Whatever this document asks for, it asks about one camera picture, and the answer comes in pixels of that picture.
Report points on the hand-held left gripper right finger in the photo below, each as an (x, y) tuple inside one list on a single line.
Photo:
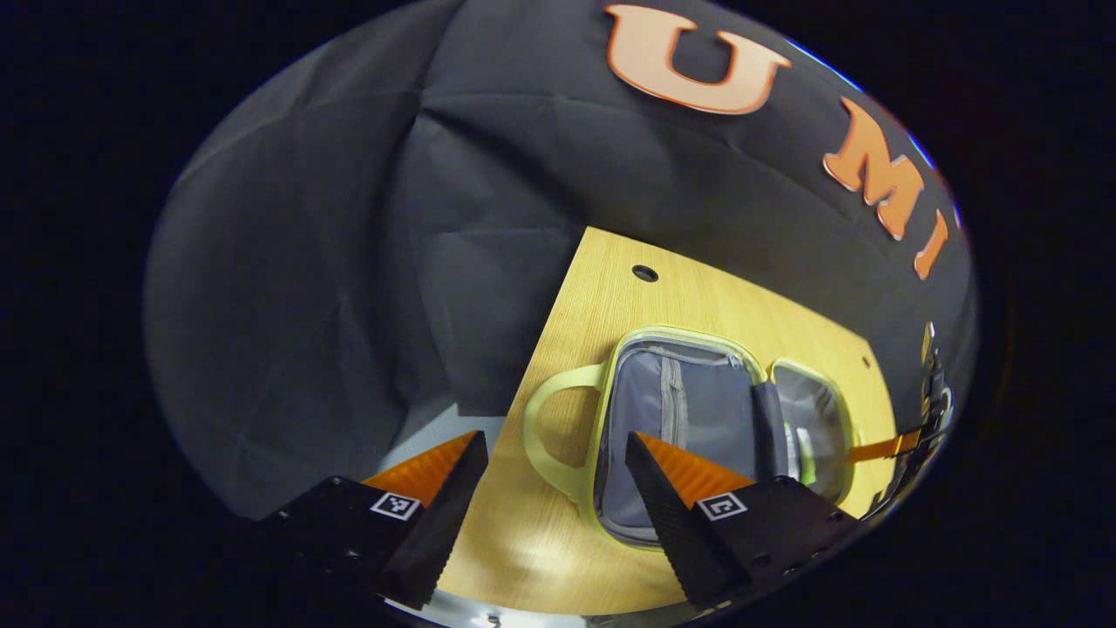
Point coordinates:
[(671, 523)]

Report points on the pale yellow small suitcase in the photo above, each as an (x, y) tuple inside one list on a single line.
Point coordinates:
[(697, 410)]

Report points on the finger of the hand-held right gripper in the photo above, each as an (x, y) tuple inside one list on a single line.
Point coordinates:
[(885, 447)]

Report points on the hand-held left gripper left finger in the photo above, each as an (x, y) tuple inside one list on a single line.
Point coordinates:
[(436, 532)]

